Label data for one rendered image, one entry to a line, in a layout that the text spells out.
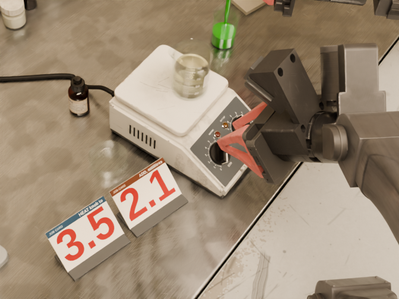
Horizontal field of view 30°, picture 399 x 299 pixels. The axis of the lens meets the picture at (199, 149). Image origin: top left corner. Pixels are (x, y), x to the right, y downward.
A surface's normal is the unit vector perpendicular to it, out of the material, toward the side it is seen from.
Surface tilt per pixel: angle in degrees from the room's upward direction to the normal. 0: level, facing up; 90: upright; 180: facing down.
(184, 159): 90
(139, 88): 0
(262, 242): 0
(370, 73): 39
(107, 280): 0
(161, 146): 90
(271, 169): 50
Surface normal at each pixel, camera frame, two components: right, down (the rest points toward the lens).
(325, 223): 0.08, -0.58
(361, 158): -0.99, 0.00
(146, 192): 0.49, -0.02
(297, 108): 0.68, 0.03
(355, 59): 0.15, 0.07
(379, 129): 0.04, -0.82
